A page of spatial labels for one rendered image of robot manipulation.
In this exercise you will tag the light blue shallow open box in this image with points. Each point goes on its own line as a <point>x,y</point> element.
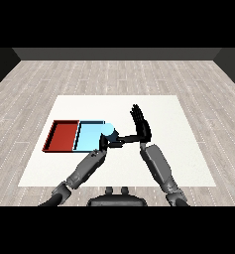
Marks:
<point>89,136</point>

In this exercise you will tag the small blue can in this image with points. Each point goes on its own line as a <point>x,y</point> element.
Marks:
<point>109,130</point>

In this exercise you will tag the dark grey robot body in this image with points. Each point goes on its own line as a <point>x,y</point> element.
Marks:
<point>117,198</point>

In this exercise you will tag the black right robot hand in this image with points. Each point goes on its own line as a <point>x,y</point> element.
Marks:
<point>141,127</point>

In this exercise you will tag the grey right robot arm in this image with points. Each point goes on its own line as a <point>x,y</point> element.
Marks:
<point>159,167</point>

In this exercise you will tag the red shallow open box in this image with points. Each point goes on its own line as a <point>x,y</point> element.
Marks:
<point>61,136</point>

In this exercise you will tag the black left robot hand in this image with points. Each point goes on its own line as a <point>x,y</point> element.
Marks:
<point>103,142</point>

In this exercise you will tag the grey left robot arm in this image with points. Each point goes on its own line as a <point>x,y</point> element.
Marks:
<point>86,168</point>

